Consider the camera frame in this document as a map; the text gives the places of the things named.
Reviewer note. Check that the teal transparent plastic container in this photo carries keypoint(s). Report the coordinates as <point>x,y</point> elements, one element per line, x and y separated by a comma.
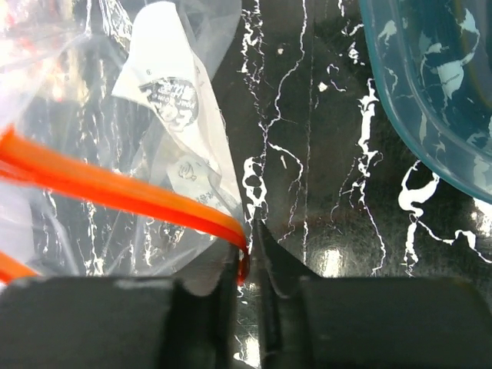
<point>431,62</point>

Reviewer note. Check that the clear zip bag orange zipper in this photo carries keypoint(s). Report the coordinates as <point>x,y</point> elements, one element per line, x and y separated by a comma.
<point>114,155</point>

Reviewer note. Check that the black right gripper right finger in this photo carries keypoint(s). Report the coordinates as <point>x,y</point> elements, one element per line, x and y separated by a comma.
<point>307,321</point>

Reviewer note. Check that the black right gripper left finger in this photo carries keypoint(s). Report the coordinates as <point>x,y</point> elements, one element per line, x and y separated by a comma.
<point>182,321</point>

